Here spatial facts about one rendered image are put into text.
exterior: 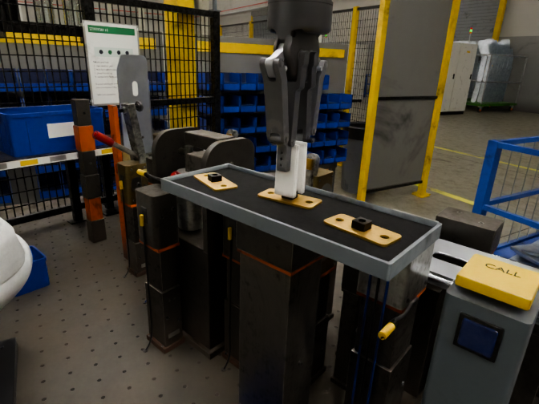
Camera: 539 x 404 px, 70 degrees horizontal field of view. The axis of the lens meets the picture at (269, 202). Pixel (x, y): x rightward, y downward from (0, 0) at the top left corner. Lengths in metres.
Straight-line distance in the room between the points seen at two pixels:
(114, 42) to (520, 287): 1.60
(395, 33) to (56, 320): 3.39
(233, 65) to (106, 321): 2.45
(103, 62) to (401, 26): 2.78
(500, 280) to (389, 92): 3.50
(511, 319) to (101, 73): 1.58
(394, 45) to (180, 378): 3.38
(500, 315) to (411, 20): 3.67
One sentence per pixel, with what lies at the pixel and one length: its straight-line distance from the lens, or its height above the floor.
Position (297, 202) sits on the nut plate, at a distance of 0.51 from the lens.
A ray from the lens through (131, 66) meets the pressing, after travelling 1.46.
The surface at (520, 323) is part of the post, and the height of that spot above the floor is 1.14.
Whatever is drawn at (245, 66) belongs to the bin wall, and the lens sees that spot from 3.25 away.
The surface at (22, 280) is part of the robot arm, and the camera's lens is 1.03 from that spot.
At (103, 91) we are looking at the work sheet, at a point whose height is 1.20.
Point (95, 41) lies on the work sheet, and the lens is 1.71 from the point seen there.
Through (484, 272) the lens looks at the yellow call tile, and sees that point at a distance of 0.41.
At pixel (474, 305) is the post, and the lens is 0.40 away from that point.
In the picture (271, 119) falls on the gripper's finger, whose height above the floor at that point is 1.27.
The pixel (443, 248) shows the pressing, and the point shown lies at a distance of 0.85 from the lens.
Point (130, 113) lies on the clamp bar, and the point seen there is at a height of 1.19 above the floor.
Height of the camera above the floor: 1.34
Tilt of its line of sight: 20 degrees down
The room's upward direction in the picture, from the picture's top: 2 degrees clockwise
